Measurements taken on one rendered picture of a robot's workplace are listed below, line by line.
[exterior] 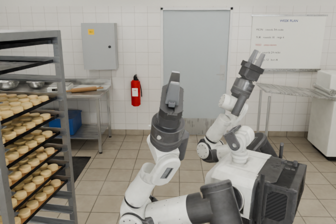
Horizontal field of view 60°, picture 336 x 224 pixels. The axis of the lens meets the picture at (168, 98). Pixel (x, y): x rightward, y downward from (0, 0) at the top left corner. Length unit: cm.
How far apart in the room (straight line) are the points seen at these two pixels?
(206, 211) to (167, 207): 12
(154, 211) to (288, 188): 41
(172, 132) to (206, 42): 400
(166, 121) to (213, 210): 31
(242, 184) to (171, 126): 36
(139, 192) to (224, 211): 25
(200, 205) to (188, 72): 394
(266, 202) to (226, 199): 17
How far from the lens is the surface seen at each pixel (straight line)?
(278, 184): 98
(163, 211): 95
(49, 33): 142
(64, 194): 174
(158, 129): 74
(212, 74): 477
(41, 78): 155
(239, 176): 99
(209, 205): 89
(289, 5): 493
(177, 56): 469
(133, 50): 470
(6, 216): 132
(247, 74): 130
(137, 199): 94
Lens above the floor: 185
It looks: 14 degrees down
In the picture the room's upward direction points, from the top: straight up
